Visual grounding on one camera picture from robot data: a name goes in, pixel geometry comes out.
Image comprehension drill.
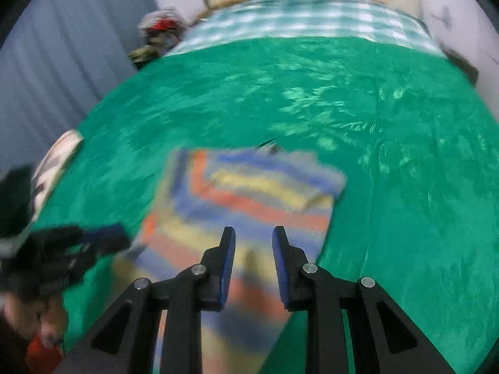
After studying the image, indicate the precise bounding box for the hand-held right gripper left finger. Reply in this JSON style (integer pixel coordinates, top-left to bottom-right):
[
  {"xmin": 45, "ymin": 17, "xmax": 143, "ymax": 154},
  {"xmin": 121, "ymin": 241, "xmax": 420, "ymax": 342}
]
[{"xmin": 52, "ymin": 226, "xmax": 237, "ymax": 374}]

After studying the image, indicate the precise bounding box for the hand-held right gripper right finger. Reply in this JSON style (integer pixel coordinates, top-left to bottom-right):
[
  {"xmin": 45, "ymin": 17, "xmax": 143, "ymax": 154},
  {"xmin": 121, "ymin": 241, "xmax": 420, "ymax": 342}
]
[{"xmin": 272, "ymin": 225, "xmax": 457, "ymax": 374}]

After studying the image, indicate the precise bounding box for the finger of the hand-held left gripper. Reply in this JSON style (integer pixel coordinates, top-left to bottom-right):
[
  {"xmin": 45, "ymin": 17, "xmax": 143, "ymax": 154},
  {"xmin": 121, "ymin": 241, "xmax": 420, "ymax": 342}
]
[{"xmin": 80, "ymin": 223, "xmax": 132, "ymax": 256}]

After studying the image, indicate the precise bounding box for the striped knit sweater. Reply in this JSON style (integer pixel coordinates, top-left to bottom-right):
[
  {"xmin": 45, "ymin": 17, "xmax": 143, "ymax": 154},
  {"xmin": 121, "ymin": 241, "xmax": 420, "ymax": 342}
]
[{"xmin": 111, "ymin": 137, "xmax": 347, "ymax": 374}]

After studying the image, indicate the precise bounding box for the patterned white cushion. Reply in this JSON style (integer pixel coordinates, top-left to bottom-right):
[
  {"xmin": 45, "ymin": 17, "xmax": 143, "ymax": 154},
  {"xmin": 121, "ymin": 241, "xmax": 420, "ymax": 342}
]
[{"xmin": 29, "ymin": 128, "xmax": 84, "ymax": 223}]

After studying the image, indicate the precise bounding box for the orange shaggy rug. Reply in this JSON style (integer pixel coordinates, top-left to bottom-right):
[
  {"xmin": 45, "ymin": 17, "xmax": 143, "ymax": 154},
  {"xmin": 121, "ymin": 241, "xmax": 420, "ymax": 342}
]
[{"xmin": 25, "ymin": 333, "xmax": 65, "ymax": 372}]

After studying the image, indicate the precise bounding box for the green floral bedspread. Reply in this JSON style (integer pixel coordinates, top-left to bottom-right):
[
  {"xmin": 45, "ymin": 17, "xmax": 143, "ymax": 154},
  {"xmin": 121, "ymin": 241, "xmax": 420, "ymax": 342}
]
[{"xmin": 33, "ymin": 36, "xmax": 499, "ymax": 374}]

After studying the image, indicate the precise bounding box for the grey curtain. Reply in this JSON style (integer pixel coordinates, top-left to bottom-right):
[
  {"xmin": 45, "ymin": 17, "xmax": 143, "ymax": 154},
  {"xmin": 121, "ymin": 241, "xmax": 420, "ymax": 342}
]
[{"xmin": 0, "ymin": 0, "xmax": 158, "ymax": 172}]

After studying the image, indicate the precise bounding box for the floral fabric bundle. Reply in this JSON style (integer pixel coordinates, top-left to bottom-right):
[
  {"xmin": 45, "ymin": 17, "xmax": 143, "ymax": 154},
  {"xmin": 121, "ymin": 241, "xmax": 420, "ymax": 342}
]
[{"xmin": 128, "ymin": 6, "xmax": 191, "ymax": 71}]

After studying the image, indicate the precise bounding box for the green checked blanket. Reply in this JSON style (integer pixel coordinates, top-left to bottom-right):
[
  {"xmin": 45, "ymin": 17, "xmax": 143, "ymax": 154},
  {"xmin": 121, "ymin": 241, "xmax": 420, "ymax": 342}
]
[{"xmin": 166, "ymin": 0, "xmax": 445, "ymax": 57}]

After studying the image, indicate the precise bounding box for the dark wooden nightstand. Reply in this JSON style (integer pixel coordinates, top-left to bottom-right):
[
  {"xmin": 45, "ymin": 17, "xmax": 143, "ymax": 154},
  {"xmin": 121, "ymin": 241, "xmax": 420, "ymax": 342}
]
[{"xmin": 444, "ymin": 49, "xmax": 480, "ymax": 84}]

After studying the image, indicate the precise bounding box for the small blue wall fixture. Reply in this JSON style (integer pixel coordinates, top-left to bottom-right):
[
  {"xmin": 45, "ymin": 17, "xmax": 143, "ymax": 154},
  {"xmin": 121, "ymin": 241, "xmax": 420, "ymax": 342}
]
[{"xmin": 431, "ymin": 6, "xmax": 455, "ymax": 30}]

